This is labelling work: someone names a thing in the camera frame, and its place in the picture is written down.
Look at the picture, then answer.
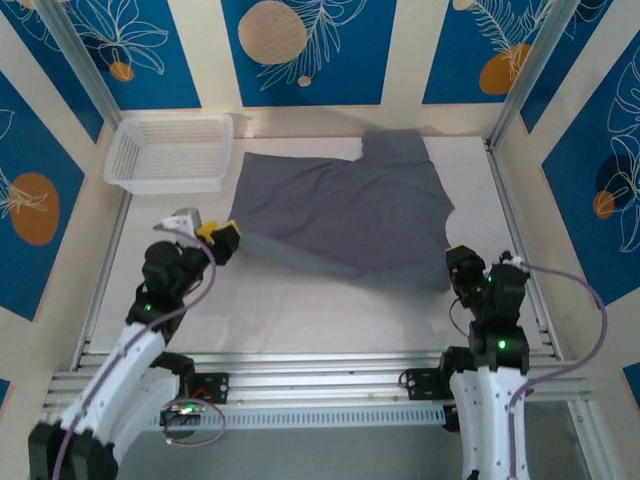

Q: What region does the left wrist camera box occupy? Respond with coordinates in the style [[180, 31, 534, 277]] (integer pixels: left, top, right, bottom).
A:
[[158, 206, 202, 235]]

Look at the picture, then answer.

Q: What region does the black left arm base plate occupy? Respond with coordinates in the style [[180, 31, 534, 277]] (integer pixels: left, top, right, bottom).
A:
[[192, 371, 232, 406]]

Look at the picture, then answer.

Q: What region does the aluminium mounting rail frame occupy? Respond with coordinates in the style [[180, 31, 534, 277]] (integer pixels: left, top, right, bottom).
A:
[[42, 349, 597, 416]]

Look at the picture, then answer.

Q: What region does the white perforated plastic basket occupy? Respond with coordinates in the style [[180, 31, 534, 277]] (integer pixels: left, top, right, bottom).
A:
[[102, 113, 236, 196]]

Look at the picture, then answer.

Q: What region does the aluminium frame post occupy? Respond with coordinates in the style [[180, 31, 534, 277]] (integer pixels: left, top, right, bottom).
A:
[[35, 0, 125, 126], [487, 0, 576, 150]]

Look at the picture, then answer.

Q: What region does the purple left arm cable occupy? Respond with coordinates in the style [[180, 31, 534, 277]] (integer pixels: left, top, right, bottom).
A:
[[49, 222, 227, 480]]

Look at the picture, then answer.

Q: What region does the gray t-shirt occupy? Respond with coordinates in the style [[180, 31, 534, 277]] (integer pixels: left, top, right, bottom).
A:
[[230, 127, 457, 294]]

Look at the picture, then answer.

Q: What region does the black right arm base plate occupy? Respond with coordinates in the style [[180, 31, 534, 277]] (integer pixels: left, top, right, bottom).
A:
[[403, 366, 451, 402]]

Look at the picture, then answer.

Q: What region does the white slotted cable duct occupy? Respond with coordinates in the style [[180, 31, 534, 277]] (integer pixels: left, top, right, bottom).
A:
[[63, 404, 447, 432]]

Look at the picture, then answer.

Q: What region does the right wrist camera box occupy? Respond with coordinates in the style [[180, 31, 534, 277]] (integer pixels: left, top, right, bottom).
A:
[[498, 249, 531, 271]]

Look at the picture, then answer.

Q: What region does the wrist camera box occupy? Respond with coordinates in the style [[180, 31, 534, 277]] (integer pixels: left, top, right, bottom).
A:
[[158, 206, 202, 235], [498, 249, 531, 271]]

